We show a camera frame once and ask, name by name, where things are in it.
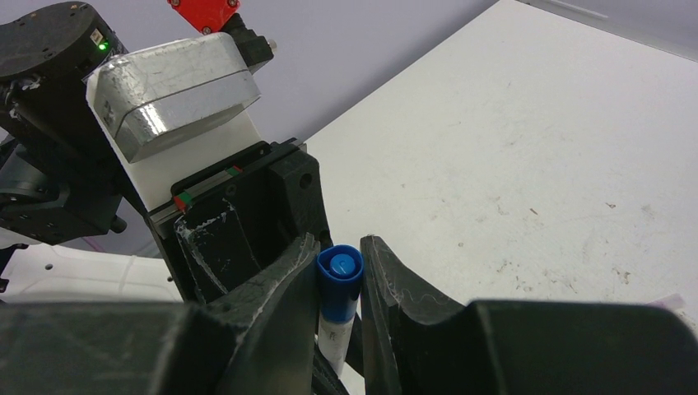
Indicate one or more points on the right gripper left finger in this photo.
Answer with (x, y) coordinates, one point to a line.
(258, 339)

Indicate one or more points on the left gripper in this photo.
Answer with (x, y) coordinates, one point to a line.
(224, 224)

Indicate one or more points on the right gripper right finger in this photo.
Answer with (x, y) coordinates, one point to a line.
(417, 340)

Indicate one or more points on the blue marker pen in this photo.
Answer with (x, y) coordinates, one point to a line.
(340, 270)

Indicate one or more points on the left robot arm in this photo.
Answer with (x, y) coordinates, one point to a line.
(90, 124)

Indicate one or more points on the aluminium frame rail back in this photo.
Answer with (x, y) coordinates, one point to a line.
(670, 26)

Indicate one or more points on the clear purple pen cap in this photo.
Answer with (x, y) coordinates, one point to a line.
(670, 302)

